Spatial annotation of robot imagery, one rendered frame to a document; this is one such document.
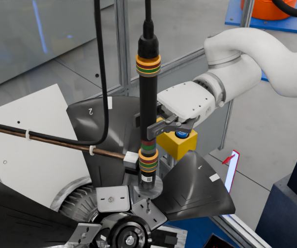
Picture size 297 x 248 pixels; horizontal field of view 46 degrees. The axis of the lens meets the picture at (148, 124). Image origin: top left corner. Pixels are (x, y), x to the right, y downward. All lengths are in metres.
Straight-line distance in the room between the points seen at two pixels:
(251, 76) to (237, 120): 2.23
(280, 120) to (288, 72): 2.46
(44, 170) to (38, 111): 0.17
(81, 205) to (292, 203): 0.77
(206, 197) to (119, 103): 0.36
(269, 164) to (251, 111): 0.59
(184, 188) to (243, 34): 0.47
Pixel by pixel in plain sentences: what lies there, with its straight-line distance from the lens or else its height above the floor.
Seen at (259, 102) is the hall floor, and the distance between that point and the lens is 3.31.
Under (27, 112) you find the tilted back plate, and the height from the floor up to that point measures 1.33.
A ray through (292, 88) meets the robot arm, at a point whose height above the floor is 1.59.
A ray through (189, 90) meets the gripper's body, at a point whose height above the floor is 1.53.
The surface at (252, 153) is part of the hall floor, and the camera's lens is 2.82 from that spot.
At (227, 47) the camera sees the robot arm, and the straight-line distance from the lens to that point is 0.78.
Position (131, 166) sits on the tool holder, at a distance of 0.80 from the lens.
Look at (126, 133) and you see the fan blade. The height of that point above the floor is 1.37.
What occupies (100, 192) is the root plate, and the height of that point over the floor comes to 1.25.
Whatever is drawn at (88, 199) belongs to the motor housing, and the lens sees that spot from 1.00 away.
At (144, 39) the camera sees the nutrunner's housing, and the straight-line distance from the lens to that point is 0.59.
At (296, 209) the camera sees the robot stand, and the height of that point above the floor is 0.91.
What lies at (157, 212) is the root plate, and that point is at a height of 1.18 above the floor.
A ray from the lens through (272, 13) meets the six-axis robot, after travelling 4.60.
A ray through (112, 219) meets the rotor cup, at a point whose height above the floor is 1.25.
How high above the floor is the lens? 1.99
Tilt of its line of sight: 43 degrees down
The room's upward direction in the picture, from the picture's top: straight up
